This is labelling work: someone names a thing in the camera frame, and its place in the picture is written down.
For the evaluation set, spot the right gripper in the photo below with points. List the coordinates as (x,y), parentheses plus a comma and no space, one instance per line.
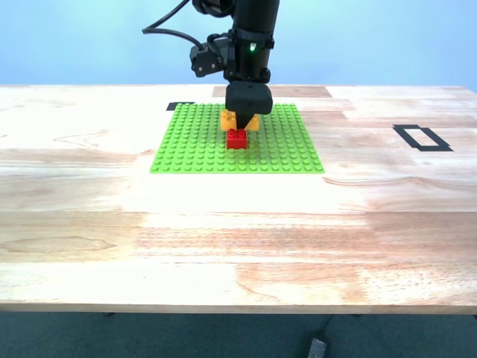
(253,71)

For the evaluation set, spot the yellow toy brick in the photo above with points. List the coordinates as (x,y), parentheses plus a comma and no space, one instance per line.
(228,121)

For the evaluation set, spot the red toy brick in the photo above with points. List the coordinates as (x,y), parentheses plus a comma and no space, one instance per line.
(237,141)

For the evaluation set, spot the green studded baseplate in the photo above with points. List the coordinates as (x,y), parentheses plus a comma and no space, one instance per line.
(194,149)

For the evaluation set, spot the black tape corner marker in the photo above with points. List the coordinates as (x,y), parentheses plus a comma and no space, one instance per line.
(171,107)

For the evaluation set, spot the black tape rectangle outline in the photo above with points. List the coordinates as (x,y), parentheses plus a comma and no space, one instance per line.
(434,148)

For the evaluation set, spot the grey power adapter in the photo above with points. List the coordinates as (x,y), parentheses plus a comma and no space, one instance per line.
(317,348)

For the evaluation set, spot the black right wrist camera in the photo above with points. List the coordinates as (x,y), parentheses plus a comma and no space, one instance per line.
(205,59)

